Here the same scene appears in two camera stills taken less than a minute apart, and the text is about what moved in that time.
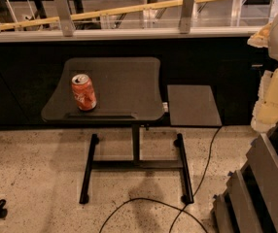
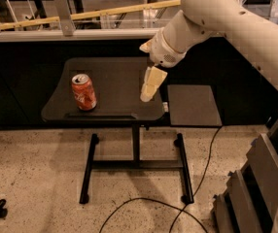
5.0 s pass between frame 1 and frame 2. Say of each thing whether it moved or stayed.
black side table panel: stayed
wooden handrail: stayed
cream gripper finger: moved
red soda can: stayed
